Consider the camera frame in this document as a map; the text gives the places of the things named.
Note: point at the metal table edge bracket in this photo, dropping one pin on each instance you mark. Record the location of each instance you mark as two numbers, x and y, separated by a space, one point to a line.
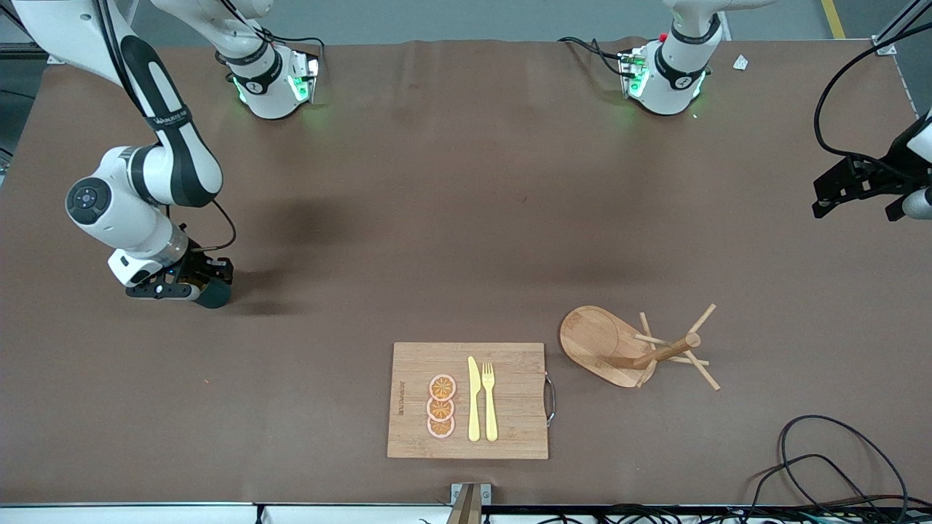
470 495

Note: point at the teal cup with yellow interior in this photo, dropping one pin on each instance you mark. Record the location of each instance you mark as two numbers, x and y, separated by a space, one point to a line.
215 295

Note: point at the aluminium frame post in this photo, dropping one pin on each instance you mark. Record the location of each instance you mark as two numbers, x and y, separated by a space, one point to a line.
899 25
22 49

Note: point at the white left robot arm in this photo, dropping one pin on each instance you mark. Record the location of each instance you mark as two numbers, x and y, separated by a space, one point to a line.
670 87

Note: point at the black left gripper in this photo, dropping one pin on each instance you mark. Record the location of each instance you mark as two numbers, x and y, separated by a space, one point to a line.
890 175

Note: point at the yellow plastic knife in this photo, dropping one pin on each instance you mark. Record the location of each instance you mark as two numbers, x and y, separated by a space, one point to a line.
474 407

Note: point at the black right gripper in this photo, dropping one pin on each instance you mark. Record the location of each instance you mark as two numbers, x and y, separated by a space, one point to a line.
194 263

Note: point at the wooden cup rack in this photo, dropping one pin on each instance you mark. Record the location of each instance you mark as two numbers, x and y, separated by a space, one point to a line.
597 342

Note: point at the orange slice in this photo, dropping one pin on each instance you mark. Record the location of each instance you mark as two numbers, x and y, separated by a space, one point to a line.
442 387
440 429
440 410

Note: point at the brown table mat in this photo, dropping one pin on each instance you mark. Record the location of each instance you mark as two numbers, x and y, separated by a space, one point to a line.
437 218

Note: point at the small white paper scrap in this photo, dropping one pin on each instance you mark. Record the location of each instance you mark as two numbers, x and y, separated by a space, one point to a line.
740 62

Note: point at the aluminium table edge rail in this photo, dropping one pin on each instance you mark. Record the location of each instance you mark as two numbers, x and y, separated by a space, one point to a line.
145 513

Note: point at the yellow plastic fork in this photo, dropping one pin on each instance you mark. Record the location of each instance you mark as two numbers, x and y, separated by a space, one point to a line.
490 411

